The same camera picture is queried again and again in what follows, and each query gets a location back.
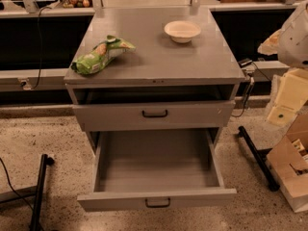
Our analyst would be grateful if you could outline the black stand leg left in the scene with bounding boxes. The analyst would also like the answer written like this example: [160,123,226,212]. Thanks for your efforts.
[30,154,54,231]

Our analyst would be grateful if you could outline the black hanging power cable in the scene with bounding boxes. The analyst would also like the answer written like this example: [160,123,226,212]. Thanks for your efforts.
[31,5,53,90]

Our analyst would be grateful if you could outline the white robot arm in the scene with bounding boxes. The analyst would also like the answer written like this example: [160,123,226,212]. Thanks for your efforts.
[258,0,308,68]

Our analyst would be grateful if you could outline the yellow foam block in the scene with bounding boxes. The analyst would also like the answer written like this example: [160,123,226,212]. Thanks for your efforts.
[267,68,308,126]

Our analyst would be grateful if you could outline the closed upper grey drawer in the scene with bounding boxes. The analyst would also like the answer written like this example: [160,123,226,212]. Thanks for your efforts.
[73,101,235,132]

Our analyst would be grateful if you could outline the green rice chip bag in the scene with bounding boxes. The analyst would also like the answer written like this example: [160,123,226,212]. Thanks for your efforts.
[70,35,136,75]

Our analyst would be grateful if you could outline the black adapter with cables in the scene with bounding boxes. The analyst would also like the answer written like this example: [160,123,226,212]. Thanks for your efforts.
[233,58,270,117]

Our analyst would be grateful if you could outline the white paper bowl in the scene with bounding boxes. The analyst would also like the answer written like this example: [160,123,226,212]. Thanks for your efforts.
[164,20,201,43]

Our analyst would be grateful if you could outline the grey drawer cabinet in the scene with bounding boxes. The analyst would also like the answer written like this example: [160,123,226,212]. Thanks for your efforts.
[63,6,246,213]

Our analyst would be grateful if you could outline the black cable on floor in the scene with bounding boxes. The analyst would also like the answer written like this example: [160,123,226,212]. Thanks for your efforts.
[0,157,46,231]

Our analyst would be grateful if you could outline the cardboard box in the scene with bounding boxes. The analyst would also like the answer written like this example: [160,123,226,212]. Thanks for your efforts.
[267,115,308,213]

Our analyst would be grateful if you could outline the open lower grey drawer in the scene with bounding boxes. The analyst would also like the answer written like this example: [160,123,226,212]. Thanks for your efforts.
[76,127,238,213]

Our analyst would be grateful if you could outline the wall power outlet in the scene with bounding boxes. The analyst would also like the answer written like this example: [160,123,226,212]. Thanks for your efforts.
[18,78,32,90]

